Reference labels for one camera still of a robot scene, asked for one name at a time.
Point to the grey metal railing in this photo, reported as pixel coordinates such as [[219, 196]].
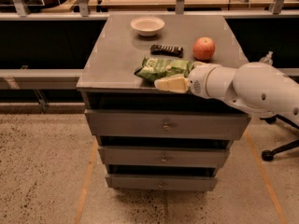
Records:
[[149, 3]]

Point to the bottom grey drawer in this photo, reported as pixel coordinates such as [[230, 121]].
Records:
[[161, 182]]

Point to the clear sanitizer bottle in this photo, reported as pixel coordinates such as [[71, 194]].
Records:
[[267, 59]]

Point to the grey drawer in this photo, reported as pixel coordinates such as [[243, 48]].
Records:
[[160, 156], [166, 125], [161, 182]]

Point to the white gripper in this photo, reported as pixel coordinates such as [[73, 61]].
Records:
[[198, 79]]

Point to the red apple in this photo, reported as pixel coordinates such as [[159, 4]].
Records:
[[203, 49]]

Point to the grey drawer cabinet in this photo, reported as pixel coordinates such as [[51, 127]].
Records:
[[109, 83]]

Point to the top grey drawer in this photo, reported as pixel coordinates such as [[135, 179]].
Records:
[[166, 125]]

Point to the middle grey drawer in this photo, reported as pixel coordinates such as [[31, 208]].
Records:
[[160, 156]]

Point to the green jalapeno chip bag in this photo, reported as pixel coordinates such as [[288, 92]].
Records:
[[154, 68]]

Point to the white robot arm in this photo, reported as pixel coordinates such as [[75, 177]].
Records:
[[258, 89]]

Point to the dark snack bar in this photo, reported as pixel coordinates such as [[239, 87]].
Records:
[[167, 50]]

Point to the white bowl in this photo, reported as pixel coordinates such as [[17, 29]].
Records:
[[147, 26]]

